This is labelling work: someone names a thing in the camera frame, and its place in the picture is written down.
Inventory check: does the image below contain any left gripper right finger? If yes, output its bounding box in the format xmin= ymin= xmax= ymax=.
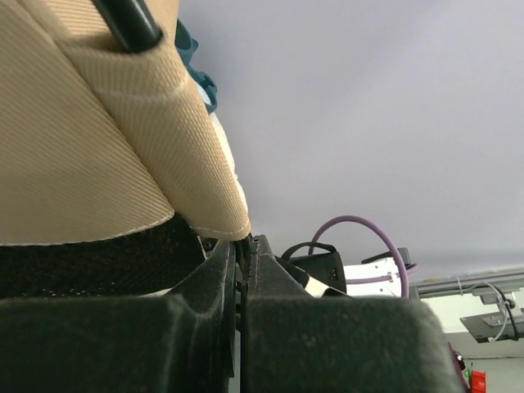
xmin=241 ymin=236 xmax=462 ymax=392

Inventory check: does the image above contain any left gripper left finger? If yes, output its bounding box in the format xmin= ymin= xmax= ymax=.
xmin=1 ymin=242 xmax=237 ymax=392

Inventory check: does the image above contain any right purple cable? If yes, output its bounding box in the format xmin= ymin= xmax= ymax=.
xmin=306 ymin=215 xmax=421 ymax=300

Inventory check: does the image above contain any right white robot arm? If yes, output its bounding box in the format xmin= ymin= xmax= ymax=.
xmin=277 ymin=242 xmax=401 ymax=298

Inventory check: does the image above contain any beige black pet tent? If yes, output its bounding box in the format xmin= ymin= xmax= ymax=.
xmin=1 ymin=1 xmax=251 ymax=298

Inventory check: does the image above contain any teal double pet bowl stand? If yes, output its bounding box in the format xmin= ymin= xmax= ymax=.
xmin=174 ymin=19 xmax=218 ymax=114

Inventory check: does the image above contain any aluminium frame rail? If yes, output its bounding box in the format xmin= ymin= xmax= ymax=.
xmin=409 ymin=264 xmax=524 ymax=345

